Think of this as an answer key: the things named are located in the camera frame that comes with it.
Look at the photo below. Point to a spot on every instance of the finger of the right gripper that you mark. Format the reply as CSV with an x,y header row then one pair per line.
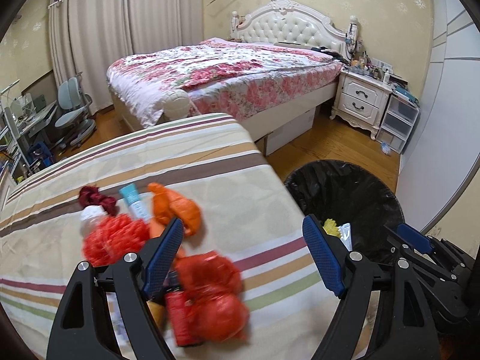
x,y
414,238

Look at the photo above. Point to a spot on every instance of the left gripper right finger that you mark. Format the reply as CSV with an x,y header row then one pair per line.
x,y
355,331

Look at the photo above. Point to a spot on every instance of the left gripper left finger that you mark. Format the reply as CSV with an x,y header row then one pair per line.
x,y
83,327

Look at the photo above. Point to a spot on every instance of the orange-red foam net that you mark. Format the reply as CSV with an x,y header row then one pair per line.
x,y
113,238

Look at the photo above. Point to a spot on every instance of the red bottle black cap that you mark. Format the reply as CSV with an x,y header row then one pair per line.
x,y
178,309

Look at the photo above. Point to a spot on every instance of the teal white tube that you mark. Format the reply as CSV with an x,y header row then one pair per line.
x,y
134,203

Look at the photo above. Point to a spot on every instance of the dark red satin cloth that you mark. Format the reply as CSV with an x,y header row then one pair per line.
x,y
90,195

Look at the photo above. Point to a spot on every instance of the red plastic bag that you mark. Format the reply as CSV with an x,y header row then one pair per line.
x,y
212,285

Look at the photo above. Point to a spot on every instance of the orange plastic bag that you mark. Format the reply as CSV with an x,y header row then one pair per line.
x,y
166,204

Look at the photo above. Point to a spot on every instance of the yellow foam net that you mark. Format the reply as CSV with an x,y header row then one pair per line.
x,y
330,227

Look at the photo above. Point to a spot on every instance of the black lined trash bin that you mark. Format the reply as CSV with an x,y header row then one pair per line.
x,y
348,194

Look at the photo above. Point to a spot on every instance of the plastic drawer unit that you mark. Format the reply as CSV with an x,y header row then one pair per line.
x,y
398,122

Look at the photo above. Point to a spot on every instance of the white nightstand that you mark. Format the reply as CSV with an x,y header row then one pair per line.
x,y
360,101

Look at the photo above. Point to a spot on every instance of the striped bed sheet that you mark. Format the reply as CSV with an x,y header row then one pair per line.
x,y
248,216

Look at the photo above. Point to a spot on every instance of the study desk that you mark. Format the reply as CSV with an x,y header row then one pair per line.
x,y
16,134

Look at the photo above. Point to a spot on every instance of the grey-green desk chair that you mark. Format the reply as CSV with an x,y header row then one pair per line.
x,y
76,121

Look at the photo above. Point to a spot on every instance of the white tufted headboard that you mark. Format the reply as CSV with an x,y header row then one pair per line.
x,y
291,23

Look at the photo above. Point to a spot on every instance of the floral bedspread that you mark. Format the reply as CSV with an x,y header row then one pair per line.
x,y
239,79

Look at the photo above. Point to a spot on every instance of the beige curtains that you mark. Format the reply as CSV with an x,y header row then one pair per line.
x,y
87,36

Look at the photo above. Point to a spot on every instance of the white bed frame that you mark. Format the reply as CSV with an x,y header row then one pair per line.
x,y
281,124

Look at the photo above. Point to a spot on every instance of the white round bed post knob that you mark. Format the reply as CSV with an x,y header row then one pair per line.
x,y
176,104

